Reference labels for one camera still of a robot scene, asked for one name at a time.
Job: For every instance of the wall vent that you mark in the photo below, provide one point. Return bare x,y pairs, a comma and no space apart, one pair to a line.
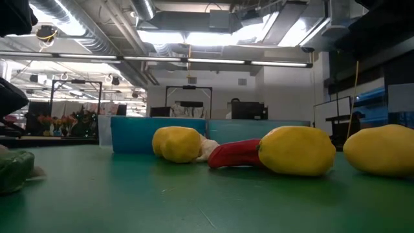
242,82
192,80

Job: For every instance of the small white garlic bulb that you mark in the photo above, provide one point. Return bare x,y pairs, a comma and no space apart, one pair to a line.
208,147

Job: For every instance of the black ceiling device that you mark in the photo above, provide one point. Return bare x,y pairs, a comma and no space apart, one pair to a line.
47,33

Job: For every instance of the dark blue plastic bin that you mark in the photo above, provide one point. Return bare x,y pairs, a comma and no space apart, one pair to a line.
132,134

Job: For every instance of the long red pepper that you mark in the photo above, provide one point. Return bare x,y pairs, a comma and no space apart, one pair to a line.
234,153

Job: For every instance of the whiteboard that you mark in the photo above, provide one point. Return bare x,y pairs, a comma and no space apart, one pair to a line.
330,111

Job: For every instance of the clear plastic basket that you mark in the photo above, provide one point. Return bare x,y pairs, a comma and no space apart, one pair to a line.
104,129

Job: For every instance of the black side table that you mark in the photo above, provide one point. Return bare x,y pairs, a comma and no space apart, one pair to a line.
343,129

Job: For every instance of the orange flower bouquet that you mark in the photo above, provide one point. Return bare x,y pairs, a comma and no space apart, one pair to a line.
45,120

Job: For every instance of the black monitor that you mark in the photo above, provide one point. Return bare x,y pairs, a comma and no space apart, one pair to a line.
247,110
121,110
39,110
160,112

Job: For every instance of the long ceiling light bar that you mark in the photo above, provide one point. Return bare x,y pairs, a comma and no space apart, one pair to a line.
152,59

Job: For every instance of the black rig frame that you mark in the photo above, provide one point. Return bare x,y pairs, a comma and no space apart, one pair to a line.
189,87

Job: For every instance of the yellow lemon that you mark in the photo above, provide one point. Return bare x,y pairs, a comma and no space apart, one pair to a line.
297,150
156,140
381,150
179,144

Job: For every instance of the teal plastic bin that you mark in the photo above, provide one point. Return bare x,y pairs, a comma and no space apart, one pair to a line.
233,129

